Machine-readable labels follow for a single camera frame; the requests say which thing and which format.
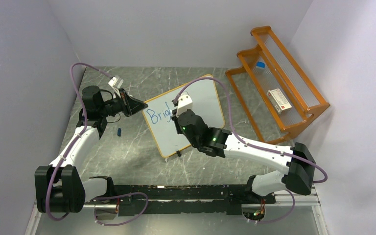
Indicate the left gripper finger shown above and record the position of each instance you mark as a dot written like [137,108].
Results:
[133,101]
[135,108]

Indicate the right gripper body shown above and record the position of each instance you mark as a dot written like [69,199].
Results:
[175,118]

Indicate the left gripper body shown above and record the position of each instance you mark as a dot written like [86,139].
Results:
[126,106]

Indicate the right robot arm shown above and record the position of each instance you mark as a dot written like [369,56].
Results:
[293,165]

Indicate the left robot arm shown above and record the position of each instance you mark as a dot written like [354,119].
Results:
[59,187]

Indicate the blue white small object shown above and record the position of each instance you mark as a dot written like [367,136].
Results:
[260,65]

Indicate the white red box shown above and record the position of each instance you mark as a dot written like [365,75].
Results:
[278,100]

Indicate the orange wooden rack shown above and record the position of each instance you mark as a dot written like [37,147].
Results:
[282,71]

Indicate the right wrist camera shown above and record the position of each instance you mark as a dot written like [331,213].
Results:
[184,103]

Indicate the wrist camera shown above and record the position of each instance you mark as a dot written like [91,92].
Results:
[184,103]
[115,83]

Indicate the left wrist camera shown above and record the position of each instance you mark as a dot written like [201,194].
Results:
[115,83]

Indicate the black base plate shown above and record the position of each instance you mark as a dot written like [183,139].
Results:
[153,199]

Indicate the aluminium rail frame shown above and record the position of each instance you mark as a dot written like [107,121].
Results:
[291,214]

